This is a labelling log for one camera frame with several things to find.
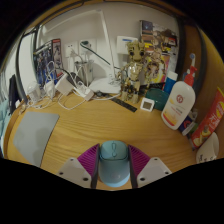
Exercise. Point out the white red-capped lotion pump bottle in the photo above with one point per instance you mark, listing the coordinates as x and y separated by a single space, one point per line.
177 106

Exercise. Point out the black backpack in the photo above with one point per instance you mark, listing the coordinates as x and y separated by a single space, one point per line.
14 95

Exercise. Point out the small blue box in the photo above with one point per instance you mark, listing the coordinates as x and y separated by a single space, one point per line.
187 125

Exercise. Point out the silver metal cup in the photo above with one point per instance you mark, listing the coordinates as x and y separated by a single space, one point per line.
85 73

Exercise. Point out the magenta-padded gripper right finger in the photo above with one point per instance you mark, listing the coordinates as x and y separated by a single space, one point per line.
151 170

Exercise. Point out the dark grey metal frame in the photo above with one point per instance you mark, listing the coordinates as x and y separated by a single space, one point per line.
201 60

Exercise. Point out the flat black ruler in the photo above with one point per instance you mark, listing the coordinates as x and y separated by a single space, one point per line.
124 104

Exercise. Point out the red chips can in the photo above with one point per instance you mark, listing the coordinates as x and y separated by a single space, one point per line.
210 123

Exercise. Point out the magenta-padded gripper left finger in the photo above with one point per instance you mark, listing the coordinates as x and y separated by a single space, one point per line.
75 171

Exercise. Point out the dark green round tin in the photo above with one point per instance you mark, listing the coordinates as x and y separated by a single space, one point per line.
159 98

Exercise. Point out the teal and white bedding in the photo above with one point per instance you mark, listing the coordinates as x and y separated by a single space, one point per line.
3 126

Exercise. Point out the white wall switch panel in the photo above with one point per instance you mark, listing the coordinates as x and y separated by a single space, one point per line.
126 43

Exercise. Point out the colourful printed poster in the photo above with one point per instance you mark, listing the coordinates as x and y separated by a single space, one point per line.
163 36

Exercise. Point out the light blue computer mouse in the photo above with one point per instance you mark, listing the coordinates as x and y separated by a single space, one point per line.
114 166

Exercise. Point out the white printed mug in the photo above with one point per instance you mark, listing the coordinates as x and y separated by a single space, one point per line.
208 150

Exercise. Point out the brown tree creature figurine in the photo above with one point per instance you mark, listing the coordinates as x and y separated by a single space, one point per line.
133 73

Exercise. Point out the blue model kit box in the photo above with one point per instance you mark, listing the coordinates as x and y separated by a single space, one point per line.
46 63

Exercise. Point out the white charger block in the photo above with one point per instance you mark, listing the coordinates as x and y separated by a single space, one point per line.
64 85

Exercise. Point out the white plug adapter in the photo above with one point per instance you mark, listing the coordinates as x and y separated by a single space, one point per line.
85 92

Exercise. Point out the grey mouse pad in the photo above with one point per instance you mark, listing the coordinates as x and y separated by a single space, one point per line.
35 136

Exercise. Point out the small white square clock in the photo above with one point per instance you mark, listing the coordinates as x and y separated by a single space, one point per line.
147 105

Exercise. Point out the white desk lamp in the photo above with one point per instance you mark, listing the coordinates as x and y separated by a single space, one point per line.
105 86

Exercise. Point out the white wall socket plate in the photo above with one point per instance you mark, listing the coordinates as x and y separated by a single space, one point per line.
91 48
71 49

